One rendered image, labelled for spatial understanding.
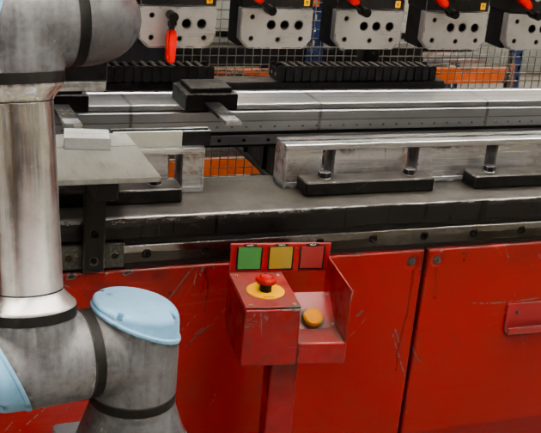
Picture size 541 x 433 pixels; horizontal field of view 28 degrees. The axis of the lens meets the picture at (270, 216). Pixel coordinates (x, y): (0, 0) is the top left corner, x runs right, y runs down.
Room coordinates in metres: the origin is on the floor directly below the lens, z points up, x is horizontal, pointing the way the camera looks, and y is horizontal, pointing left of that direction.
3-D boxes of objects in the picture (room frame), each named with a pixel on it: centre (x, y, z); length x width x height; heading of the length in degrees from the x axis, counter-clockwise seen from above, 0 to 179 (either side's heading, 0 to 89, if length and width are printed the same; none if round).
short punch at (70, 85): (2.00, 0.39, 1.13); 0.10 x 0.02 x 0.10; 112
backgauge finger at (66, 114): (2.15, 0.45, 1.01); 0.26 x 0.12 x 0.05; 22
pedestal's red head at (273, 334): (1.84, -0.05, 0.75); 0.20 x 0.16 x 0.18; 105
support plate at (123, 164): (1.86, 0.33, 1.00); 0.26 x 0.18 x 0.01; 22
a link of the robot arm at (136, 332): (1.27, 0.17, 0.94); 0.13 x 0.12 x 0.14; 120
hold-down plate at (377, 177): (2.18, -0.20, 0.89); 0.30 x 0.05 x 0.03; 112
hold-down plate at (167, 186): (1.96, 0.33, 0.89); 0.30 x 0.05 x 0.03; 112
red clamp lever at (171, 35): (2.00, 0.22, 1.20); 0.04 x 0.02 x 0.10; 22
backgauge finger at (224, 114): (2.27, 0.14, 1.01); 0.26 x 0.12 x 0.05; 22
